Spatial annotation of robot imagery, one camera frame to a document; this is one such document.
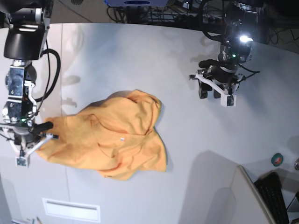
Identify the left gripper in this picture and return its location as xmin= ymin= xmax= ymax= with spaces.
xmin=199 ymin=59 xmax=239 ymax=99

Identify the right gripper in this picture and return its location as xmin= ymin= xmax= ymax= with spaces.
xmin=0 ymin=121 xmax=59 ymax=152

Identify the orange t-shirt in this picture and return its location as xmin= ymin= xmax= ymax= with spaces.
xmin=37 ymin=90 xmax=167 ymax=181

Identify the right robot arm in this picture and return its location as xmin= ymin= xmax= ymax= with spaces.
xmin=0 ymin=0 xmax=61 ymax=153

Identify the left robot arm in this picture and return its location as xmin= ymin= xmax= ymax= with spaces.
xmin=190 ymin=0 xmax=263 ymax=106

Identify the green tape roll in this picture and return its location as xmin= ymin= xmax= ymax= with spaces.
xmin=271 ymin=153 xmax=284 ymax=167

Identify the black keyboard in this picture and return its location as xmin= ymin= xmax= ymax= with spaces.
xmin=254 ymin=172 xmax=289 ymax=224

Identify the silver metal knob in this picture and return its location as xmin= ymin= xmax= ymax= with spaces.
xmin=294 ymin=159 xmax=299 ymax=171

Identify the white partition board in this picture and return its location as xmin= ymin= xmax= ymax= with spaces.
xmin=230 ymin=166 xmax=275 ymax=224

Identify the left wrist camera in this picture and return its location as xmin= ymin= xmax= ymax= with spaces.
xmin=221 ymin=94 xmax=237 ymax=107

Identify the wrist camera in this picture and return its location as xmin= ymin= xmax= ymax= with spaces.
xmin=15 ymin=157 xmax=30 ymax=167
xmin=221 ymin=94 xmax=237 ymax=107

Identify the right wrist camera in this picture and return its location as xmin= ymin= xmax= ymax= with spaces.
xmin=15 ymin=157 xmax=30 ymax=167

